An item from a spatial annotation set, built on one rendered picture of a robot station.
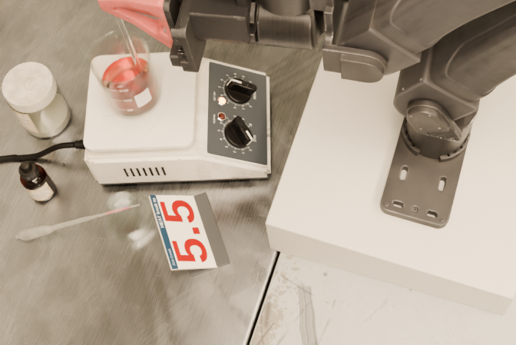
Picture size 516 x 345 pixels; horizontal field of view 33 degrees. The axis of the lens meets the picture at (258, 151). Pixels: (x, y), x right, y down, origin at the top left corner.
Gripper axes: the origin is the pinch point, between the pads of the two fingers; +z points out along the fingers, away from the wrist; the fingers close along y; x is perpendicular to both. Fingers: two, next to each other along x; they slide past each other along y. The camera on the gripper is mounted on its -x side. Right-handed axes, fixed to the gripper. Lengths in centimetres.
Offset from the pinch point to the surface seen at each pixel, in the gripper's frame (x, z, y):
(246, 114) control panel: 20.8, -10.2, -1.0
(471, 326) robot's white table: 26.3, -36.9, 18.0
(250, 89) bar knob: 19.3, -10.5, -3.4
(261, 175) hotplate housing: 23.4, -12.8, 5.1
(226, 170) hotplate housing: 21.6, -9.2, 5.8
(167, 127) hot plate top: 16.1, -3.2, 4.2
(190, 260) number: 22.7, -7.2, 16.3
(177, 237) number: 22.1, -5.4, 14.1
